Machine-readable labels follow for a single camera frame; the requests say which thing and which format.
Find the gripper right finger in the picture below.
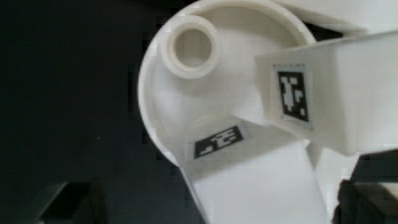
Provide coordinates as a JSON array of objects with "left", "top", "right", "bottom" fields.
[{"left": 332, "top": 180, "right": 398, "bottom": 224}]

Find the white stool leg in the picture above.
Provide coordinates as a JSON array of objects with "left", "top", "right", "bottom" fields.
[
  {"left": 255, "top": 31, "right": 398, "bottom": 155},
  {"left": 177, "top": 116, "right": 330, "bottom": 224}
]

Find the white U-shaped fence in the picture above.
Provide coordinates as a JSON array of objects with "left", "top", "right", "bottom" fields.
[{"left": 271, "top": 0, "right": 398, "bottom": 35}]

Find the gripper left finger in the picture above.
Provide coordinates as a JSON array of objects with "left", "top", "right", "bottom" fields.
[{"left": 26, "top": 179, "right": 106, "bottom": 224}]

